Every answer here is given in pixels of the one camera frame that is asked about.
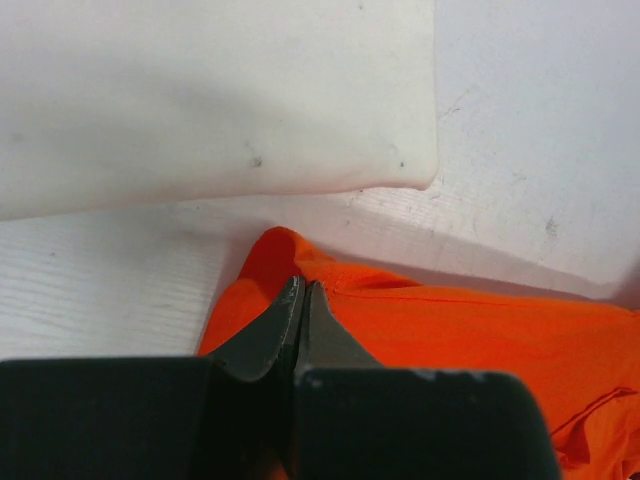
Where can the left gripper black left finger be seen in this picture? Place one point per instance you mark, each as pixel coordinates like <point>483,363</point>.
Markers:
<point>269,343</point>

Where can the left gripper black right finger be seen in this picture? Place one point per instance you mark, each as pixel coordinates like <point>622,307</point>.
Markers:
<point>323,341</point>

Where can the orange t shirt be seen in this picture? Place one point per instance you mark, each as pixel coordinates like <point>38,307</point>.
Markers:
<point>580,359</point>

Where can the folded white t shirt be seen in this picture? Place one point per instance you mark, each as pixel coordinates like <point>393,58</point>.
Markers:
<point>114,103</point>

